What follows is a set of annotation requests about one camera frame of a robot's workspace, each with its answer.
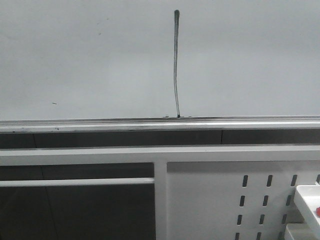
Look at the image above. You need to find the large whiteboard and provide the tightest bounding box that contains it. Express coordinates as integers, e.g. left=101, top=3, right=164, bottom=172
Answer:
left=0, top=0, right=320, bottom=133

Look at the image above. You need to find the white metal pegboard rack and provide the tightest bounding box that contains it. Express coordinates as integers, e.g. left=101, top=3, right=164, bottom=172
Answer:
left=0, top=145, right=320, bottom=240

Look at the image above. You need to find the white plastic tray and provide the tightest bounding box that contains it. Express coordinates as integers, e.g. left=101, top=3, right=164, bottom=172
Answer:
left=294, top=185, right=320, bottom=240

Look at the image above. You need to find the white lower bin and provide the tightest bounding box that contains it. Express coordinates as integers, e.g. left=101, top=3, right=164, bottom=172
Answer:
left=284, top=223, right=305, bottom=240

